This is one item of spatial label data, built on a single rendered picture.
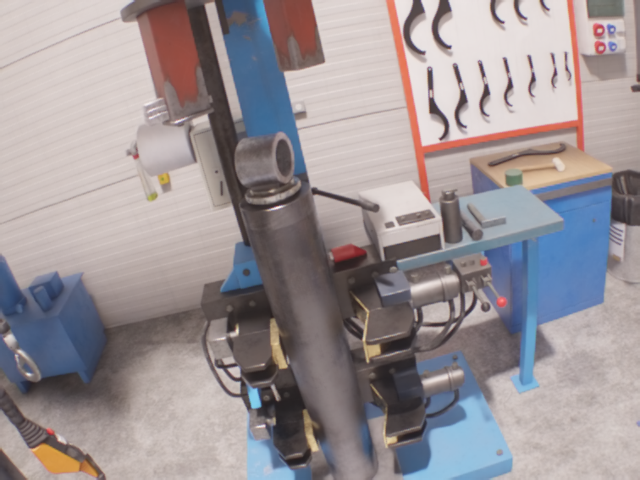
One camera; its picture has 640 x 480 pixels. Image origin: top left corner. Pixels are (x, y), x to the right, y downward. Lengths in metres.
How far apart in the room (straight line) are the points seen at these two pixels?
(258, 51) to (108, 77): 1.96
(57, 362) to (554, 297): 3.43
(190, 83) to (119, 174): 2.47
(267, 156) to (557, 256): 1.99
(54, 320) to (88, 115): 1.46
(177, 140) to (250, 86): 0.59
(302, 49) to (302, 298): 0.73
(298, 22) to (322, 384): 1.16
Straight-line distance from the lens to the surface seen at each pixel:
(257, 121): 1.80
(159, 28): 1.26
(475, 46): 3.61
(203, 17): 1.72
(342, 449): 1.99
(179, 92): 1.26
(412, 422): 1.92
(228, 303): 1.84
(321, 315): 1.56
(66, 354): 3.71
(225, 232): 3.71
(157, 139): 2.29
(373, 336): 1.58
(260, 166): 1.37
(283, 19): 1.42
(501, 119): 3.77
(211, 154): 2.28
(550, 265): 2.94
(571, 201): 2.82
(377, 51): 3.44
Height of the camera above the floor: 1.97
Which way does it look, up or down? 28 degrees down
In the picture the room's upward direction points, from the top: 13 degrees counter-clockwise
